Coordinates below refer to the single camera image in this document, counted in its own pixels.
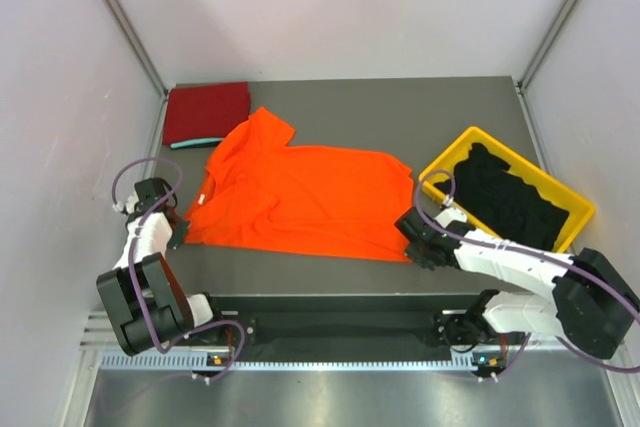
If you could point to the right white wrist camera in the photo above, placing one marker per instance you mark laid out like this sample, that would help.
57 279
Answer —
449 212

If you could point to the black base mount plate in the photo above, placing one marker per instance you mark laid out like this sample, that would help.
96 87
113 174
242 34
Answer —
343 327

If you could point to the right aluminium frame post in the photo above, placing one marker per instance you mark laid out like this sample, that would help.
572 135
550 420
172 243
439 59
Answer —
551 35

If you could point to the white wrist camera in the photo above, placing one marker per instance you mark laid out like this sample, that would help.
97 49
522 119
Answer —
128 206
449 212

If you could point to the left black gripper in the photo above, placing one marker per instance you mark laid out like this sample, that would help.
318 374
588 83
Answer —
179 237

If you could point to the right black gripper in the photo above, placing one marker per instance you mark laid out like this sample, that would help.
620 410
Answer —
413 252

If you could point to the yellow plastic bin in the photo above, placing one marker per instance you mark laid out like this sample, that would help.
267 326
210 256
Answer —
438 182

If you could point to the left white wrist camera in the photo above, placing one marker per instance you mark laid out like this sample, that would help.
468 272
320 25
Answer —
128 206

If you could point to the folded teal t shirt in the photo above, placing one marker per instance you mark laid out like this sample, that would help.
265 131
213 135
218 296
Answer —
196 143

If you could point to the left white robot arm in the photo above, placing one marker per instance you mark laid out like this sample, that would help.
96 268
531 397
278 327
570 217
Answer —
141 296

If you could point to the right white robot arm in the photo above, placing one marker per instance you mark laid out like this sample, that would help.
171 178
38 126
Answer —
581 299

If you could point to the grey slotted cable duct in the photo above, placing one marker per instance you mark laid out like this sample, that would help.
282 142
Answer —
213 361

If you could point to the left aluminium frame post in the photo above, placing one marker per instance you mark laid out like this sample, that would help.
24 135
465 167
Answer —
128 31

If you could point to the black t shirt in bin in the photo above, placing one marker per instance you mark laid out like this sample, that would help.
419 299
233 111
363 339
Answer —
511 208

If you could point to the aluminium frame post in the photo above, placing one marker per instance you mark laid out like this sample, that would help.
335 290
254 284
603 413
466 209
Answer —
128 31
551 35

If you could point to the orange t shirt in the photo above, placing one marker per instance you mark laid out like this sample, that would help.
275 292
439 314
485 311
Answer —
261 192

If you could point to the folded red t shirt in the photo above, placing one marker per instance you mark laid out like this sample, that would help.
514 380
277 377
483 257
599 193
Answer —
206 111

